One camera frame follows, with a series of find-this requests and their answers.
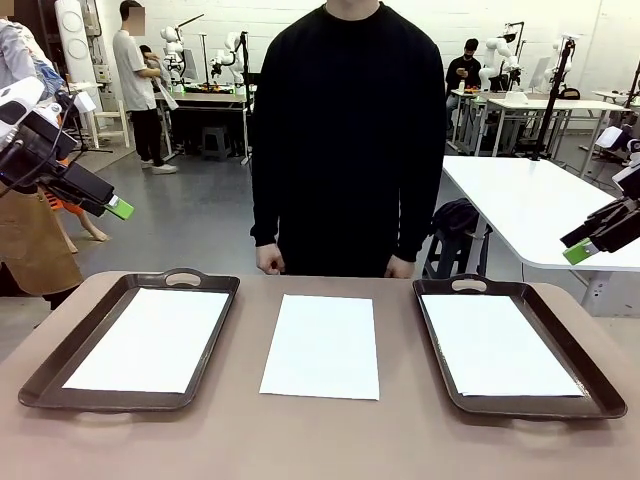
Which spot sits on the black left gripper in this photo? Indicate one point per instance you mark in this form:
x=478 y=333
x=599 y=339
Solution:
x=40 y=150

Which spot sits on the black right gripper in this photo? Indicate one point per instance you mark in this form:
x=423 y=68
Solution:
x=627 y=225

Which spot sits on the white A4 paper sheet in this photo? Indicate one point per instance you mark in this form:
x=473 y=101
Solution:
x=500 y=345
x=145 y=340
x=320 y=345

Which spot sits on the person's left forearm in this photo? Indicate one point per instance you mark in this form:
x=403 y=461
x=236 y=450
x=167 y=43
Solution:
x=420 y=215

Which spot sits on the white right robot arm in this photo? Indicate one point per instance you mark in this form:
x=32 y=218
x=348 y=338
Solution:
x=635 y=147

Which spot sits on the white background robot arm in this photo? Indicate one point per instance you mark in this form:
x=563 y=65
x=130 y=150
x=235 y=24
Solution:
x=556 y=52
x=492 y=50
x=172 y=50
x=232 y=50

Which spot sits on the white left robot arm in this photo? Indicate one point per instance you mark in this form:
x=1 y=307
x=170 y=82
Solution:
x=20 y=97

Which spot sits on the person's right forearm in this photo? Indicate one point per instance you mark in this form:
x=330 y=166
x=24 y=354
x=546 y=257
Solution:
x=265 y=210

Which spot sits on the person's right hand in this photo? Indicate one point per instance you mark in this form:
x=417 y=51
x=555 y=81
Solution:
x=270 y=259

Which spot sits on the person's left hand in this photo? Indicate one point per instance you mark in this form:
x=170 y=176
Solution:
x=400 y=267

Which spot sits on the large white table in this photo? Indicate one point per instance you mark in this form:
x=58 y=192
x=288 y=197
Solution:
x=525 y=200

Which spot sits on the white tag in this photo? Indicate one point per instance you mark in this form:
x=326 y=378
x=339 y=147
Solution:
x=609 y=137
x=85 y=102

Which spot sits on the grey plastic stool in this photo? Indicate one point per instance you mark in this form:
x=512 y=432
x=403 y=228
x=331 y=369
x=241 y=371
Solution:
x=216 y=142

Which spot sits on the black jacket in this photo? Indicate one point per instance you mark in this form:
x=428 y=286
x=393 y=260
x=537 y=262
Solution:
x=457 y=217

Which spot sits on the person in white shirt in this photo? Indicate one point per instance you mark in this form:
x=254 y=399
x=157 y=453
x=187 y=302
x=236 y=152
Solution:
x=132 y=65

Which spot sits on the black stand pole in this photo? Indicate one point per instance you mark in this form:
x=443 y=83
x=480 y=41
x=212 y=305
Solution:
x=552 y=110

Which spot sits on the white work table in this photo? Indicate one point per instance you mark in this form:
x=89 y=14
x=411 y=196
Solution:
x=550 y=104

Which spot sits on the seated person in black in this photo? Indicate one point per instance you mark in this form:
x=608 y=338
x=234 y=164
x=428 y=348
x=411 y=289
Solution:
x=152 y=62

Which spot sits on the brown-top work table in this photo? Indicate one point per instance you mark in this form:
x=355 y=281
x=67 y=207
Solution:
x=210 y=98

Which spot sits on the white standing air conditioner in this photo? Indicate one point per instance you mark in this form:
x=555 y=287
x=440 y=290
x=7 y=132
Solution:
x=75 y=45

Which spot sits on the white computer monitor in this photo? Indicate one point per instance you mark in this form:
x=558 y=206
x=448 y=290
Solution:
x=540 y=75

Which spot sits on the brown plastic serving tray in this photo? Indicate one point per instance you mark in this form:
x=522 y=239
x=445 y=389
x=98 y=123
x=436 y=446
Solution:
x=100 y=401
x=525 y=406

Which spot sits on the masked person in black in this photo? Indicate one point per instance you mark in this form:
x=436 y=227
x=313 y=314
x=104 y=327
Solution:
x=462 y=70

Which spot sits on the person in black sweater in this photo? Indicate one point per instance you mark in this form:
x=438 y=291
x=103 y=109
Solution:
x=345 y=125

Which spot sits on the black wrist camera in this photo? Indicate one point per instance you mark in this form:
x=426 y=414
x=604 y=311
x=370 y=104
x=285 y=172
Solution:
x=62 y=107

